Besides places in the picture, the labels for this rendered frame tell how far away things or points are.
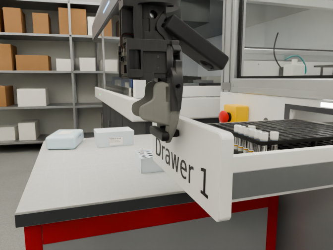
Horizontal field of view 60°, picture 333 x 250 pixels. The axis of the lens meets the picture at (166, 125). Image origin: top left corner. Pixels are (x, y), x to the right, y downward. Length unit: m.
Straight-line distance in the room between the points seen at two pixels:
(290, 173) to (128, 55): 0.27
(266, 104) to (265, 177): 0.44
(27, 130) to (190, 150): 4.03
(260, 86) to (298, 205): 0.32
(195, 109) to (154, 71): 0.95
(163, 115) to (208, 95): 0.97
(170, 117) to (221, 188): 0.13
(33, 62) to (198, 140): 4.01
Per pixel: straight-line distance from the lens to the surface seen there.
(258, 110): 0.85
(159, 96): 0.42
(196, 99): 1.35
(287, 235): 0.83
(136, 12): 0.43
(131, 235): 0.64
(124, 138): 1.01
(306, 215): 0.76
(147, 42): 0.41
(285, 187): 0.43
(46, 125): 4.76
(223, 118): 0.87
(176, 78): 0.41
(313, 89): 0.71
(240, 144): 0.49
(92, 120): 4.70
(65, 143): 1.00
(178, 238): 0.67
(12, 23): 4.33
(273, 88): 0.80
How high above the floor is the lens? 0.99
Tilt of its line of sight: 9 degrees down
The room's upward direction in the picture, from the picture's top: straight up
